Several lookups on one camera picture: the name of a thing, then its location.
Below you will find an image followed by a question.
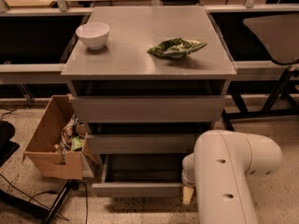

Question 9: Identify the grey drawer cabinet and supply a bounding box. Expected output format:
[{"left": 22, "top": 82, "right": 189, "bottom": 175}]
[{"left": 61, "top": 6, "right": 238, "bottom": 161}]

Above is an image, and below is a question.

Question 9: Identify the white ceramic bowl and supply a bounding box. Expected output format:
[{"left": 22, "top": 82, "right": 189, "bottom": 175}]
[{"left": 76, "top": 22, "right": 109, "bottom": 49}]

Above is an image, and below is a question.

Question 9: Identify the black object at left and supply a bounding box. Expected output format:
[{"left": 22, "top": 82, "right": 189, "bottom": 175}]
[{"left": 0, "top": 120, "right": 20, "bottom": 166}]

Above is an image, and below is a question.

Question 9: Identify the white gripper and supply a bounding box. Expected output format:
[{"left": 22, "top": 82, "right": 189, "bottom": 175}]
[{"left": 181, "top": 170, "right": 195, "bottom": 205}]

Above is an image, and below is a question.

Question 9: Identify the grey top drawer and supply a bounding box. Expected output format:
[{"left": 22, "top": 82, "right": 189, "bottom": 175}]
[{"left": 71, "top": 96, "right": 224, "bottom": 123}]

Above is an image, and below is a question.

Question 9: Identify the grey middle drawer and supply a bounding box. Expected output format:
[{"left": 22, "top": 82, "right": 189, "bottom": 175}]
[{"left": 87, "top": 133, "right": 197, "bottom": 154}]

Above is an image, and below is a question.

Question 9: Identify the grey bottom drawer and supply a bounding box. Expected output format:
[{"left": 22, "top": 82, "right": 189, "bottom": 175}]
[{"left": 93, "top": 154, "right": 184, "bottom": 198}]

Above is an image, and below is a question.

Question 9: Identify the black table leg frame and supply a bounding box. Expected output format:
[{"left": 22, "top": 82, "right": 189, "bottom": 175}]
[{"left": 222, "top": 65, "right": 299, "bottom": 131}]

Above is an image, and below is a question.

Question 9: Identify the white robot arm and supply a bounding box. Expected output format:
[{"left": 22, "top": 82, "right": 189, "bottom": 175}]
[{"left": 181, "top": 130, "right": 283, "bottom": 224}]

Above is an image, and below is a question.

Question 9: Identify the green leaf-shaped dish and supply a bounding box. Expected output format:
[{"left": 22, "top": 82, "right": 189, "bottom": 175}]
[{"left": 147, "top": 37, "right": 206, "bottom": 59}]

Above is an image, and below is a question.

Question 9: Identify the black floor cable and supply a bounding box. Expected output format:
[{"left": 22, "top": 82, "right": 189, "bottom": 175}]
[{"left": 0, "top": 173, "right": 90, "bottom": 224}]

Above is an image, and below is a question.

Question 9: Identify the grey drawer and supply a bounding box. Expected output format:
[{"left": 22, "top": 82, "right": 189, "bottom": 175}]
[
  {"left": 87, "top": 133, "right": 197, "bottom": 154},
  {"left": 93, "top": 154, "right": 184, "bottom": 198},
  {"left": 71, "top": 96, "right": 224, "bottom": 123}
]

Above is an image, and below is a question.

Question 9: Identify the black tripod stand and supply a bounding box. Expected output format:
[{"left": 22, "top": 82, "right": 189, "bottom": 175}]
[{"left": 0, "top": 180, "right": 78, "bottom": 224}]

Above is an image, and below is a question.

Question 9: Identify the cardboard box with clutter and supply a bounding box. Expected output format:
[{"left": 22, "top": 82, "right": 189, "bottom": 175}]
[{"left": 24, "top": 95, "right": 100, "bottom": 179}]

